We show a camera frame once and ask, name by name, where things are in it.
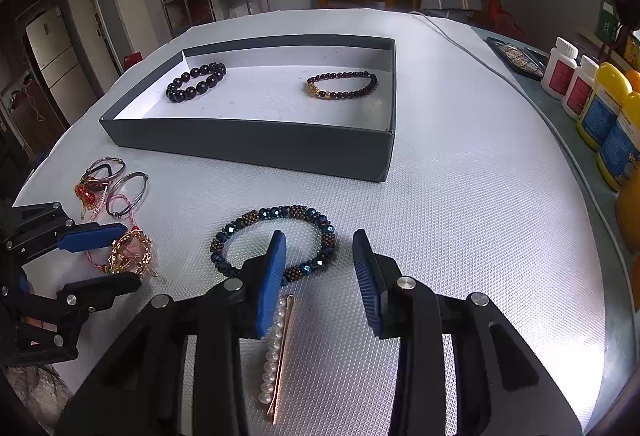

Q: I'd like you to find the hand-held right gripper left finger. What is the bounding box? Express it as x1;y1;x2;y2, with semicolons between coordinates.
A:
55;230;288;436

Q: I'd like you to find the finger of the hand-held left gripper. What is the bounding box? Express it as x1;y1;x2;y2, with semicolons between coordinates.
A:
0;272;144;367
0;202;129;263

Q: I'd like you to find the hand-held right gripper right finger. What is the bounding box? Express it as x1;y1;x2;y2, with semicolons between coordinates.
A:
352;229;583;436

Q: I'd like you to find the gold chain bracelet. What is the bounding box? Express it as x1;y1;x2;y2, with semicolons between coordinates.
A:
107;228;161;279

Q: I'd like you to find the pink tassel cord ornament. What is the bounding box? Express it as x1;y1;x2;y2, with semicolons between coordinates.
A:
86;194;147;273

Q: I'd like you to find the red bead gold ornament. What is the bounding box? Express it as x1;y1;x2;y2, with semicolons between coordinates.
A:
75;180;108;223

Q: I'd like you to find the blue and bronze bead bracelet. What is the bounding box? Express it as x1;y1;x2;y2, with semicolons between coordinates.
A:
209;205;337;284

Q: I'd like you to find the silver metal bangle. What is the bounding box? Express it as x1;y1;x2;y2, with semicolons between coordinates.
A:
87;158;126;183
107;172;150;217

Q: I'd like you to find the pearl hair clip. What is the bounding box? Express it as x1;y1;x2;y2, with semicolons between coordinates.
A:
258;294;297;426

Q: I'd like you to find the grey cardboard box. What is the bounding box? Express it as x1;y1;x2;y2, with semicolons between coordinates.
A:
99;35;397;183

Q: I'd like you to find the patterned brown cloth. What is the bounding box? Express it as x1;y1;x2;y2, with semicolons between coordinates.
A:
0;363;76;434

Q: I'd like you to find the white refrigerator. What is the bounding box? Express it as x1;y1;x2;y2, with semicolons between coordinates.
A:
25;13;81;102

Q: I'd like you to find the shell patterned flat case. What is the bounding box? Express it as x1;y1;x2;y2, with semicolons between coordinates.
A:
486;36;548;81

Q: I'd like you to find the orange juice glass jar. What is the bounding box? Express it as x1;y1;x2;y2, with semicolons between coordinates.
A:
615;186;640;267

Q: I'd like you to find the white bottle red label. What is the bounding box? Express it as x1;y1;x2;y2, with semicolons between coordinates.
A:
561;55;600;121
541;37;581;100

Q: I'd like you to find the yellow bottle blue label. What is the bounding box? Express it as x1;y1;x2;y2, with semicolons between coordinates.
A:
597;91;640;192
576;62;632;152

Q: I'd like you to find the red cloth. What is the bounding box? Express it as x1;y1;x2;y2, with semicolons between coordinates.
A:
482;0;526;39

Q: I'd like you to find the green box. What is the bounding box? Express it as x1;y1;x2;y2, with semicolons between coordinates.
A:
596;1;621;44

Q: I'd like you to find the black bead bracelet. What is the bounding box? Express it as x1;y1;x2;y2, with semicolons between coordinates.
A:
165;62;227;104

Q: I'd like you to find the dark red bead bracelet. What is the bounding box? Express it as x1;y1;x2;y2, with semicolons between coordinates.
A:
306;72;379;100

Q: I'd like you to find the grey cable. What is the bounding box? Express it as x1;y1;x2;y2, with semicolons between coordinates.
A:
409;10;632;277

